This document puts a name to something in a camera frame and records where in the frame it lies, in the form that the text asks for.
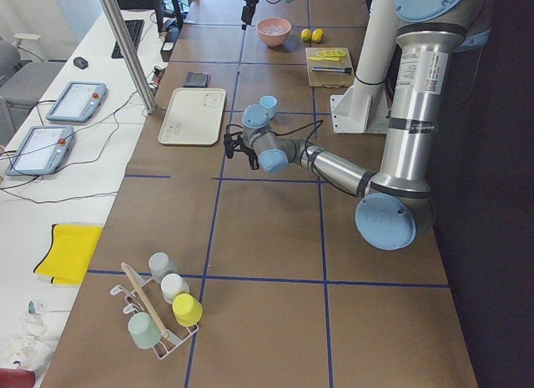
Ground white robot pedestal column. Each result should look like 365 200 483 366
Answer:
330 0 399 134

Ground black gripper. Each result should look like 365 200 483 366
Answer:
241 0 259 29
241 143 259 170

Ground teach pendant near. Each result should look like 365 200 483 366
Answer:
6 125 74 176

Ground teach pendant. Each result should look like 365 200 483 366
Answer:
6 125 74 176
46 81 108 123

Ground yellow lemon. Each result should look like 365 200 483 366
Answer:
300 28 312 42
311 28 325 43

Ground yellow folded cloth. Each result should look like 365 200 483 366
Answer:
33 224 103 285

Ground yellow plastic knife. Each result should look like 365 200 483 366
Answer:
306 56 341 63

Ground black keyboard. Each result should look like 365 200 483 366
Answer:
110 19 145 59

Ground grey cup on rack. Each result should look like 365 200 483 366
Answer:
149 252 178 284

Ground yellow cup on rack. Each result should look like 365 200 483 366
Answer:
172 293 203 327

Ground teach pendant far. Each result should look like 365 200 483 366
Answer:
46 81 108 123

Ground black power box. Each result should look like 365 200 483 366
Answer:
160 28 180 63

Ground pink bowl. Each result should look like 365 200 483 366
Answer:
256 18 292 48

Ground light blue plastic cup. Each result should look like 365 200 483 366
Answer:
259 95 278 119

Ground white cup on rack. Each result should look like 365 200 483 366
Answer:
160 273 190 304

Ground white crumpled gloves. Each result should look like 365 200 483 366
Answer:
1 315 59 371

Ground wooden cutting board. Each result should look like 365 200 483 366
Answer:
305 48 354 88

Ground yellow lemon lower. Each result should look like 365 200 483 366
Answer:
311 28 325 43

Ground yellow lemon upper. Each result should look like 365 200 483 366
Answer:
300 28 312 42

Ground clear ice cubes pile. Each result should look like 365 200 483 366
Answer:
258 23 288 36

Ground black computer mouse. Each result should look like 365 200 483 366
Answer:
73 57 88 69

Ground grey folded cloth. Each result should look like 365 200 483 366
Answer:
183 71 210 88

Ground green cup on rack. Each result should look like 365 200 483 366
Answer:
128 312 160 350

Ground red bottle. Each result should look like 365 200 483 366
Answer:
0 368 36 388

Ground cream bear tray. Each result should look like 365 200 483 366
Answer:
158 88 226 146

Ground aluminium frame post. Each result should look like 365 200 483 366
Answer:
99 0 156 114

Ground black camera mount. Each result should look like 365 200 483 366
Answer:
224 123 246 159

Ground white wire cup rack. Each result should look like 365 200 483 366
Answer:
110 274 200 360

